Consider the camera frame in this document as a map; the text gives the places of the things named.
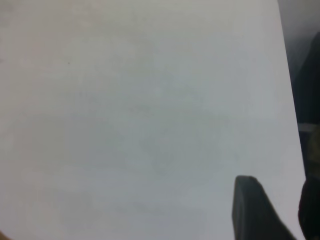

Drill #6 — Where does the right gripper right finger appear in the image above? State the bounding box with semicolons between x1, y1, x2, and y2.
297;176;320;240

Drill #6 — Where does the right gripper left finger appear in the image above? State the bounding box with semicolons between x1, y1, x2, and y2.
232;175;297;240

